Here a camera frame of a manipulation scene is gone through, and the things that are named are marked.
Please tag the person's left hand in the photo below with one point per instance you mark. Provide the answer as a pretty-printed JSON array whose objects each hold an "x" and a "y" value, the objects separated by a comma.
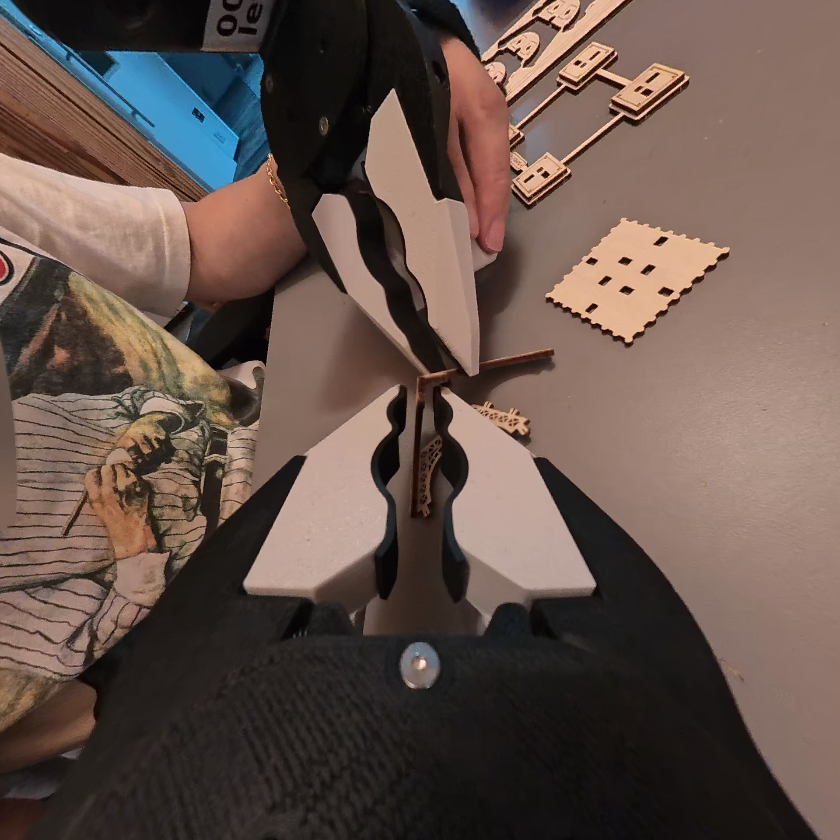
[{"x": 482, "y": 144}]

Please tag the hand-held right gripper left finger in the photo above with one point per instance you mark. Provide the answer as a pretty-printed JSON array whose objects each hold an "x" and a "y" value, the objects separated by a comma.
[{"x": 321, "y": 525}]

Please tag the wooden four-square frame piece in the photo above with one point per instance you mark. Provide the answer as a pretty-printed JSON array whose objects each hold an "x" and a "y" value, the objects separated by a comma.
[{"x": 623, "y": 103}]

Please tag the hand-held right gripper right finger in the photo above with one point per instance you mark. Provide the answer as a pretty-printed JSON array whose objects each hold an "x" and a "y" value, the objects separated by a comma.
[{"x": 525, "y": 525}]

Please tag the small wooden arch piece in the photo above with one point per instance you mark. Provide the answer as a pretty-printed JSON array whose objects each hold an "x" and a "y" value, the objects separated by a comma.
[{"x": 502, "y": 418}]

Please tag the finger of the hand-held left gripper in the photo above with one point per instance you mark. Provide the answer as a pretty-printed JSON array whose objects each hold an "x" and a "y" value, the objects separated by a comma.
[
  {"x": 420, "y": 197},
  {"x": 348, "y": 249}
]

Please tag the wooden partition panel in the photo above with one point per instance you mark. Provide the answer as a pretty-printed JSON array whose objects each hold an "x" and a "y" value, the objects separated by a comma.
[{"x": 65, "y": 131}]

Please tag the person's left forearm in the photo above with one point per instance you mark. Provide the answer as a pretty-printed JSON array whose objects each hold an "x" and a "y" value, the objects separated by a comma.
[{"x": 236, "y": 243}]

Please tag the grey desk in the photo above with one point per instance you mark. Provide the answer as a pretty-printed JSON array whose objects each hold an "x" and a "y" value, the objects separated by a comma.
[{"x": 689, "y": 459}]

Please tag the wooden lattice arch piece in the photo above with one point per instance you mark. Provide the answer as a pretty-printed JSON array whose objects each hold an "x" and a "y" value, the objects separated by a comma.
[
  {"x": 417, "y": 446},
  {"x": 430, "y": 472}
]

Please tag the person's printed white shirt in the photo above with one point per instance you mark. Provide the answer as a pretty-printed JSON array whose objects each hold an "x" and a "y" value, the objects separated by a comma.
[{"x": 98, "y": 426}]

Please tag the wooden arch cutout sheet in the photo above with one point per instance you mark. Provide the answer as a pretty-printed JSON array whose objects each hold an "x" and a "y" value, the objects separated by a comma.
[{"x": 571, "y": 36}]

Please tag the black office chair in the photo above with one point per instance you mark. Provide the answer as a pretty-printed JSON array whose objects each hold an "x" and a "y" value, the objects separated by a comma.
[{"x": 236, "y": 328}]

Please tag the square wooden platform with holes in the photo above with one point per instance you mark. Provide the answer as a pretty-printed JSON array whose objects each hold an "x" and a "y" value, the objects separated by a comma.
[{"x": 695, "y": 262}]

